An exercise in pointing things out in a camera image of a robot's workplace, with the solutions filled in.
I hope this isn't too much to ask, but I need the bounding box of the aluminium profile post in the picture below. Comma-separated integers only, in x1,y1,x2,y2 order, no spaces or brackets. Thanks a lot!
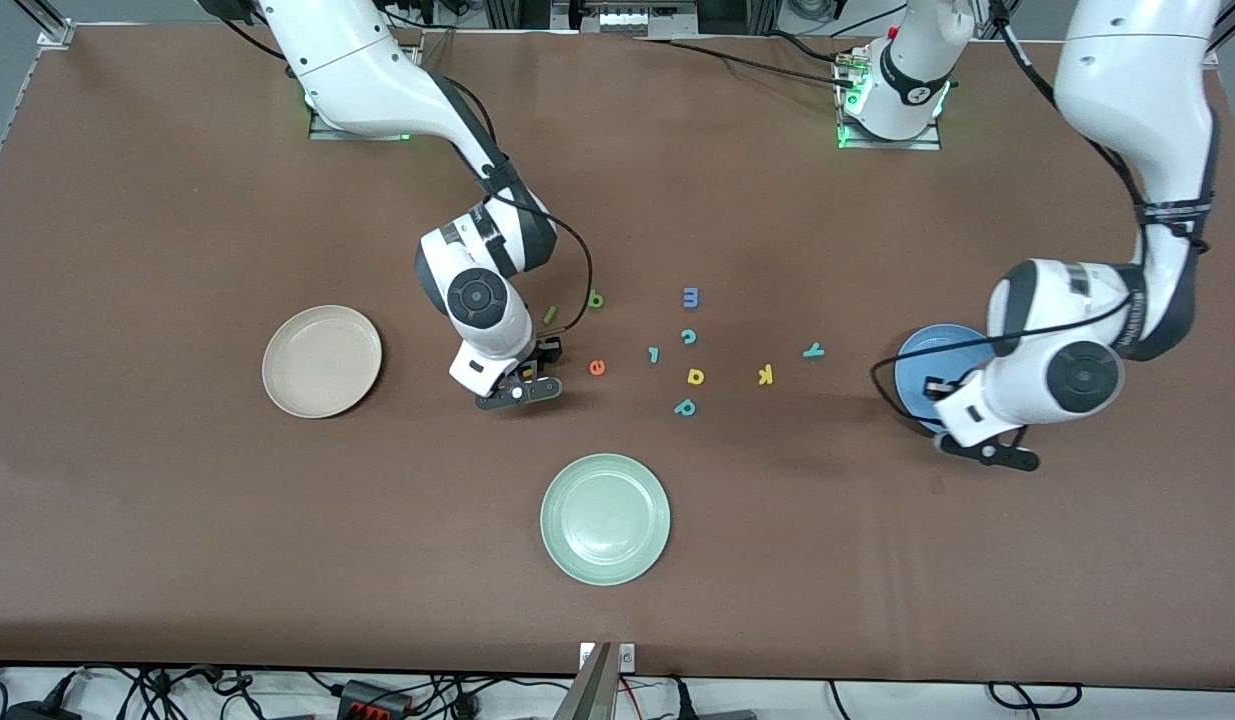
553,643,618,720

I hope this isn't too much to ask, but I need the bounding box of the black looped floor cable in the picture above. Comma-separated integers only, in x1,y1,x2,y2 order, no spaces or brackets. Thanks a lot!
985,681,1084,713

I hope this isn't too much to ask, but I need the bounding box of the brown table cover mat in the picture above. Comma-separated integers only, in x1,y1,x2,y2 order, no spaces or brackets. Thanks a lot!
0,24,1235,691

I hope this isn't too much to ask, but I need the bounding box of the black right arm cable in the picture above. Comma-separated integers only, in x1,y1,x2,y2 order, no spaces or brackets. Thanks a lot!
417,70,594,339

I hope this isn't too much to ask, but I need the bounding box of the long black table cable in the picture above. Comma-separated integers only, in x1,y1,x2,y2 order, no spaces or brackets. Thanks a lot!
637,36,863,89

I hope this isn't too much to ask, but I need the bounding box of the beige brown plate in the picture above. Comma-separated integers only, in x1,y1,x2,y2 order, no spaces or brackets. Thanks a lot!
262,305,384,419

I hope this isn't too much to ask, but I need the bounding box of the aluminium frame corner profile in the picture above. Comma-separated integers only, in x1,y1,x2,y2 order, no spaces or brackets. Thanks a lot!
1205,0,1235,69
17,0,75,51

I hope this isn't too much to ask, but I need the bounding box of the grey control box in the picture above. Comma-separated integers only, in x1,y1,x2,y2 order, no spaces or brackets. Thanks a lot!
552,0,700,39

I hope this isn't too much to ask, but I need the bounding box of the short black table cable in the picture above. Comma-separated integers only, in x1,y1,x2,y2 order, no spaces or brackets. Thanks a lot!
765,33,844,63

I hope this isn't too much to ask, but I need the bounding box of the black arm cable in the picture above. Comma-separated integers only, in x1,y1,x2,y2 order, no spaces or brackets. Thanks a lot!
417,70,594,339
869,0,1213,441

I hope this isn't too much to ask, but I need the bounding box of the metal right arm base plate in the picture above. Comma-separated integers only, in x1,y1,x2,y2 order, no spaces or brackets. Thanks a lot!
307,95,424,142

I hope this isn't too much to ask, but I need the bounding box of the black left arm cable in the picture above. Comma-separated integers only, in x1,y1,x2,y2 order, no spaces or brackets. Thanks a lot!
869,0,1213,441

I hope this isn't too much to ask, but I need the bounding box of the blue plate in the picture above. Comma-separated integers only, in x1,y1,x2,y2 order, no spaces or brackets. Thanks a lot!
894,322,993,438

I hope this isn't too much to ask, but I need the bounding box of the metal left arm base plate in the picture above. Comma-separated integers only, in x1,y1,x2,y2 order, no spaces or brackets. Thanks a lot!
834,48,944,152

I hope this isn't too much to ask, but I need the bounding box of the pale green plate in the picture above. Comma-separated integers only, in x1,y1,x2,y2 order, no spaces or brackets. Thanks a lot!
540,453,672,587

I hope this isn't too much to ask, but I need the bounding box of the black orange power strip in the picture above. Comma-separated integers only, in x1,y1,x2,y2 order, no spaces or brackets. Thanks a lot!
335,679,415,717

